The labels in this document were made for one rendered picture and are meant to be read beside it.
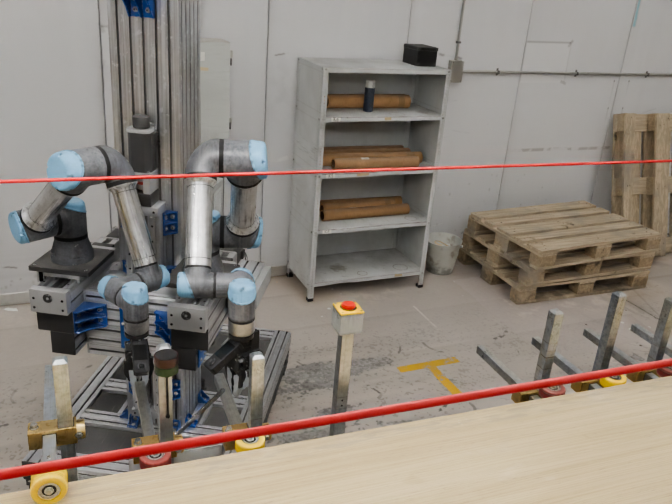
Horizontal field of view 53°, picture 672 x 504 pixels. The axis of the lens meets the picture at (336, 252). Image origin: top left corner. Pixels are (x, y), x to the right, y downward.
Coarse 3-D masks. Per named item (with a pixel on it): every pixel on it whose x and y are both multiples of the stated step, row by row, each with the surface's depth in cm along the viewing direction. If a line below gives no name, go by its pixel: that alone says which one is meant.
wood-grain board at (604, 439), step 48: (624, 384) 225; (384, 432) 192; (432, 432) 194; (480, 432) 195; (528, 432) 197; (576, 432) 199; (624, 432) 200; (96, 480) 166; (144, 480) 167; (192, 480) 169; (240, 480) 170; (288, 480) 171; (336, 480) 172; (384, 480) 174; (432, 480) 175; (480, 480) 177; (528, 480) 178; (576, 480) 179; (624, 480) 181
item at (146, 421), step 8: (136, 384) 211; (144, 384) 211; (136, 392) 207; (144, 392) 208; (144, 400) 204; (144, 408) 200; (144, 416) 197; (144, 424) 194; (152, 424) 194; (144, 432) 190; (152, 432) 191
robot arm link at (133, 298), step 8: (128, 288) 201; (136, 288) 201; (144, 288) 202; (120, 296) 204; (128, 296) 200; (136, 296) 200; (144, 296) 202; (120, 304) 204; (128, 304) 201; (136, 304) 201; (144, 304) 203; (128, 312) 202; (136, 312) 202; (144, 312) 204; (128, 320) 203; (136, 320) 203; (144, 320) 205
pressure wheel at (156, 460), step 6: (144, 456) 174; (150, 456) 175; (156, 456) 175; (162, 456) 175; (168, 456) 175; (144, 462) 173; (150, 462) 173; (156, 462) 173; (162, 462) 173; (168, 462) 175; (144, 468) 173
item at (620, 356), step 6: (588, 330) 273; (588, 336) 273; (594, 336) 269; (600, 336) 270; (594, 342) 270; (618, 348) 262; (612, 354) 261; (618, 354) 258; (624, 354) 258; (618, 360) 258; (624, 360) 255; (630, 360) 254; (648, 378) 245; (654, 378) 243
